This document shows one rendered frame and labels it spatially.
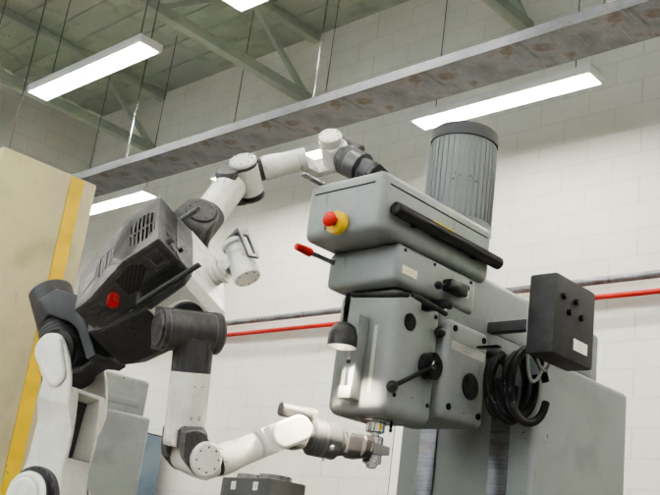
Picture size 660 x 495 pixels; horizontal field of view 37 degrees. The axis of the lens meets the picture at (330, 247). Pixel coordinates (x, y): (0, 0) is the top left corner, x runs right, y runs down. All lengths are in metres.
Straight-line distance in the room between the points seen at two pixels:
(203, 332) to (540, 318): 0.86
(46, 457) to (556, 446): 1.31
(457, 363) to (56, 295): 1.04
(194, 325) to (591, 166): 5.73
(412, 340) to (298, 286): 6.78
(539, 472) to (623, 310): 4.52
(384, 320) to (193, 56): 9.06
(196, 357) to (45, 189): 1.90
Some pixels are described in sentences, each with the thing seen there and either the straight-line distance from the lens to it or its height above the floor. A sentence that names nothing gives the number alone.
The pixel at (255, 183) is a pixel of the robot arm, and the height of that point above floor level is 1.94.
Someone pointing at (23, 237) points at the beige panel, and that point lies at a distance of 3.91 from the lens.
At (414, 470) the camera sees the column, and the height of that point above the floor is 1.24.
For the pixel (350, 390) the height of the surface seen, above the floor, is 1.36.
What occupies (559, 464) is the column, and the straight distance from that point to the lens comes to 2.77.
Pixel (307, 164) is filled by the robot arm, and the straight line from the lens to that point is 2.81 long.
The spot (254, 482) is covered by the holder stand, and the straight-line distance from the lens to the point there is 2.66.
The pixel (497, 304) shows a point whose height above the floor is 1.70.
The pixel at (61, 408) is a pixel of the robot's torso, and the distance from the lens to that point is 2.47.
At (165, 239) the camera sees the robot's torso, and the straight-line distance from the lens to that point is 2.30.
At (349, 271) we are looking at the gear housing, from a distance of 2.53.
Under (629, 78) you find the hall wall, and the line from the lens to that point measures 7.85.
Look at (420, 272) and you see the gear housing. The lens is 2.50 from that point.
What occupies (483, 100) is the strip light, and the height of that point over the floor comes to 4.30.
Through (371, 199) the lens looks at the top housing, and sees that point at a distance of 2.42.
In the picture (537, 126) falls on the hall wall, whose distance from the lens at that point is 8.10.
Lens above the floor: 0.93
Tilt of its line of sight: 18 degrees up
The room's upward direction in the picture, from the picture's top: 8 degrees clockwise
